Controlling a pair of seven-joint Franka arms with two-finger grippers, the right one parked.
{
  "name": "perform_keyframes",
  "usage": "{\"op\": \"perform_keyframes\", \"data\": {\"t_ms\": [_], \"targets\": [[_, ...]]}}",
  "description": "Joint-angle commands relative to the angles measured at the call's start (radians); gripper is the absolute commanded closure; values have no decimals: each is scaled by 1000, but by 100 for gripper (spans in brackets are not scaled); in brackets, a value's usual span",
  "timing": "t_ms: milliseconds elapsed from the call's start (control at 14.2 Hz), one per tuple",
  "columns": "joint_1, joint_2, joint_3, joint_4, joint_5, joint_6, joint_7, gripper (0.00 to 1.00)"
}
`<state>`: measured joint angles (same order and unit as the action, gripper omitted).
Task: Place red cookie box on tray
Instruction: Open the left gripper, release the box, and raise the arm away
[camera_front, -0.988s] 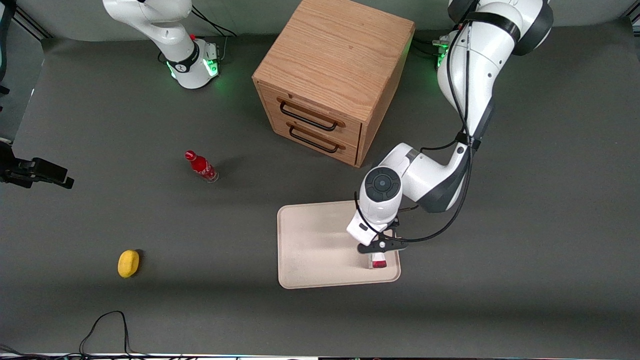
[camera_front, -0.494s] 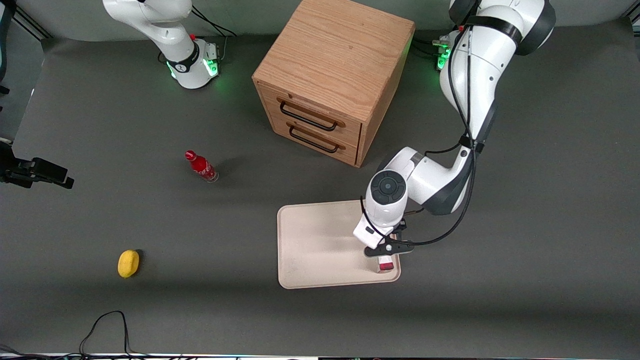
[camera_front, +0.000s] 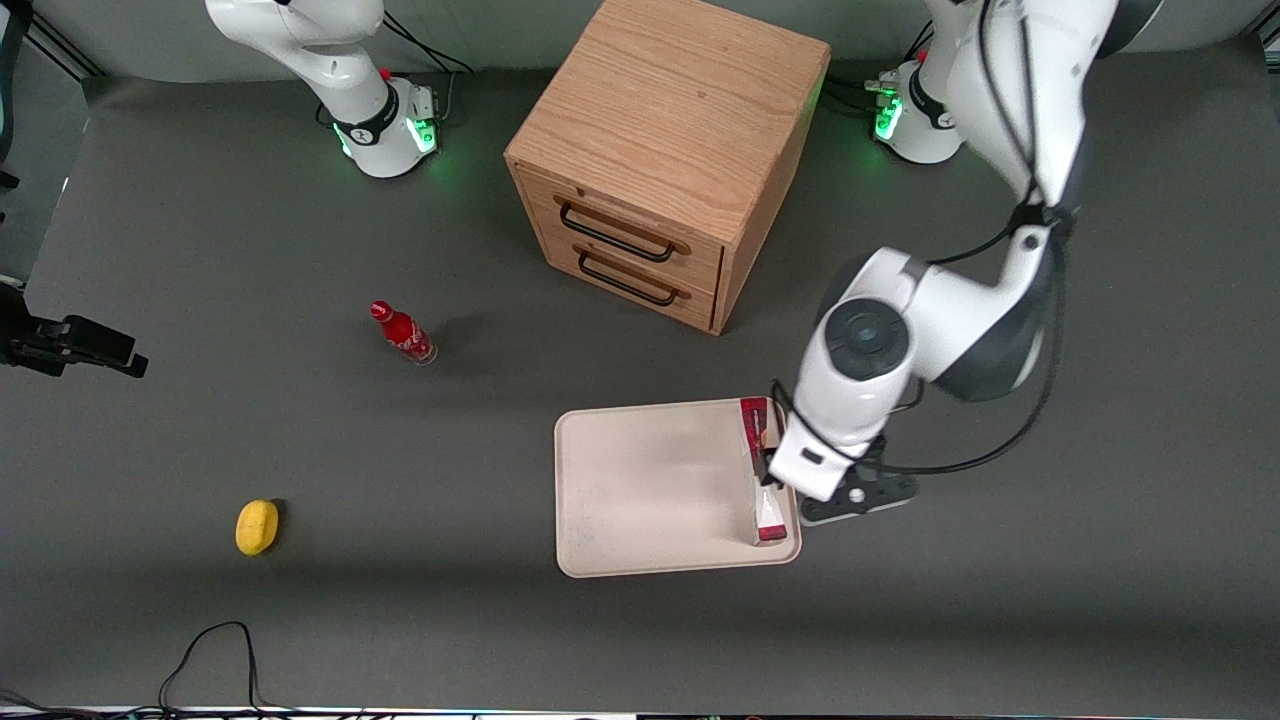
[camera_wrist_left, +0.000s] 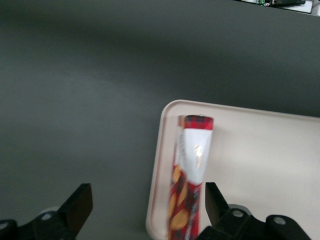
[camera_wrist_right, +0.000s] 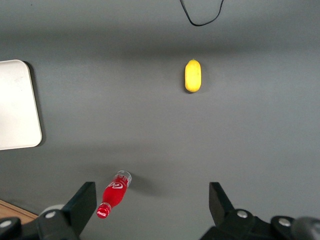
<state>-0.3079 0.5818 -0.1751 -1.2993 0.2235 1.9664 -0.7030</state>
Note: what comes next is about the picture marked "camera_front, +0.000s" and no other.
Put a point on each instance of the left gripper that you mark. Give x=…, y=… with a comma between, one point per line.
x=766, y=464

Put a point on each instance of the red cookie box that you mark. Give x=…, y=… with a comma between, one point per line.
x=765, y=520

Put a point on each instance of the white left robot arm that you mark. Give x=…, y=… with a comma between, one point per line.
x=930, y=320

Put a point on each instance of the beige plastic tray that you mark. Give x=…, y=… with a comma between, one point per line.
x=660, y=487

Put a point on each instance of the wooden drawer cabinet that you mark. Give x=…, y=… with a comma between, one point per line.
x=670, y=110

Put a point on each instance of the red soda bottle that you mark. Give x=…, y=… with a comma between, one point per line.
x=405, y=334

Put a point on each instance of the yellow lemon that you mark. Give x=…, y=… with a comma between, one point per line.
x=256, y=527

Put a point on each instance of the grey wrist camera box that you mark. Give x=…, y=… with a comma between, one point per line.
x=860, y=495

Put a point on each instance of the black frame strut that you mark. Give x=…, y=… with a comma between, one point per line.
x=12, y=90

